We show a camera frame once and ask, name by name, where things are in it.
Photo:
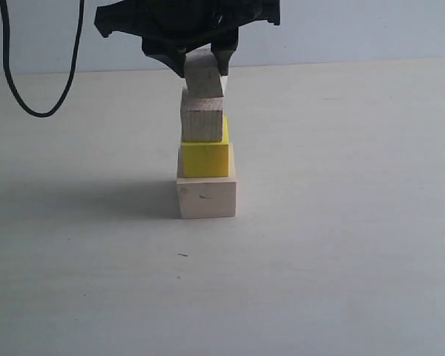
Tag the small pale wooden cube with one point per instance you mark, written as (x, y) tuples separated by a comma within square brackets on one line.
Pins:
[(202, 75)]

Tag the medium brown wooden cube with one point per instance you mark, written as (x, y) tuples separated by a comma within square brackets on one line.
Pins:
[(201, 118)]

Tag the large pale wooden cube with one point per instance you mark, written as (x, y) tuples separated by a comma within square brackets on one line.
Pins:
[(204, 198)]

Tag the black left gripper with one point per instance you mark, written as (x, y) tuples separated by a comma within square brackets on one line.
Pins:
[(170, 29)]

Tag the yellow cube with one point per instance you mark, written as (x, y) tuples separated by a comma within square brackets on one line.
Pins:
[(206, 159)]

